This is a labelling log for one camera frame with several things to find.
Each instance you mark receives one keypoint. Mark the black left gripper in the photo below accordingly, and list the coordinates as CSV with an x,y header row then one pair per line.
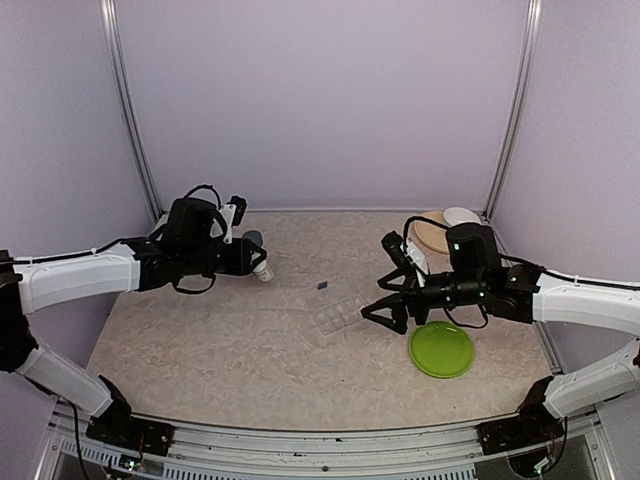
x,y
241,265

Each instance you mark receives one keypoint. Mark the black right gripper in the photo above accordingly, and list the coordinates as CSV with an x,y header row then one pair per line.
x,y
412,294

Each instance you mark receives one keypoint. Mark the small white pill bottle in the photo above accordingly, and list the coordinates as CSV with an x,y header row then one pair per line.
x,y
263,272

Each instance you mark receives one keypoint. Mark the grey-capped orange pill bottle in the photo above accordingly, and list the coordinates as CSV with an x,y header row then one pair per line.
x,y
255,236

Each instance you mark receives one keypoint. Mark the clear plastic pill organizer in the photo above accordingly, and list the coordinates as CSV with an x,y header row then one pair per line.
x,y
334,305

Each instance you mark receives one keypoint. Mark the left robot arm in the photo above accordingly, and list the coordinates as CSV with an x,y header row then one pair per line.
x,y
195,238

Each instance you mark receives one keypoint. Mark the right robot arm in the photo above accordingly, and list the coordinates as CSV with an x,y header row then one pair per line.
x,y
517,290

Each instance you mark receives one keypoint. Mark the green plate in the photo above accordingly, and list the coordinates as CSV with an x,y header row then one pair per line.
x,y
441,350

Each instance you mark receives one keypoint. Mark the beige wooden plate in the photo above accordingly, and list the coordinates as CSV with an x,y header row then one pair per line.
x,y
431,236

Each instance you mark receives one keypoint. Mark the white ceramic bowl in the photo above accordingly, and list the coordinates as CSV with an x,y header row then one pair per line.
x,y
454,216

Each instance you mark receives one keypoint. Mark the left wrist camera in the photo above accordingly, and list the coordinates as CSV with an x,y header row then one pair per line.
x,y
226,218

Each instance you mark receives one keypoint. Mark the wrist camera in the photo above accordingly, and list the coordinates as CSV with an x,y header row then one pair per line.
x,y
226,218
405,254

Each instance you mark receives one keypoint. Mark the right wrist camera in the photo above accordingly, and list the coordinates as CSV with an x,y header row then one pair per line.
x,y
405,254

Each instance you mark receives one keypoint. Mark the front aluminium rail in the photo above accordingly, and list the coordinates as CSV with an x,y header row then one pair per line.
x,y
199,451

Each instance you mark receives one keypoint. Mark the left aluminium frame post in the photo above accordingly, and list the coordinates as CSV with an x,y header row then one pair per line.
x,y
108,9

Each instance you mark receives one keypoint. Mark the aluminium frame post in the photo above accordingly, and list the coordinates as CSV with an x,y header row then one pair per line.
x,y
108,9
517,107

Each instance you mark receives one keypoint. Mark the right aluminium frame post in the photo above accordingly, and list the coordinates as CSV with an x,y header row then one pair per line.
x,y
517,107

